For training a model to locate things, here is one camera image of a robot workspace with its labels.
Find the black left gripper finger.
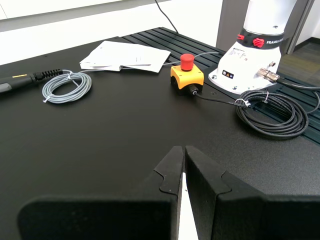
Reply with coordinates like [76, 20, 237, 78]
[16, 146, 184, 240]
[184, 145, 320, 240]

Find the yellow emergency stop button box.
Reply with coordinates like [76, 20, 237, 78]
[170, 53, 205, 97]

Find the white paper document stack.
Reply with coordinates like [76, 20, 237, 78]
[79, 40, 172, 74]

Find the black slotted aluminium mounting plate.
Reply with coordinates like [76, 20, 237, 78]
[121, 26, 320, 146]

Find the coiled black cable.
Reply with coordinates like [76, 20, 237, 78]
[194, 89, 310, 141]

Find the coiled grey cable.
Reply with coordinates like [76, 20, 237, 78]
[41, 51, 220, 105]

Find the metal plug black robot cable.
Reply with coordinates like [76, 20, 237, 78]
[257, 66, 320, 115]

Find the black enabling switch handle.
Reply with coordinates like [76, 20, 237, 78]
[0, 68, 64, 94]

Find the thin black hanging cable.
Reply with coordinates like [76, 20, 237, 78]
[154, 0, 180, 35]

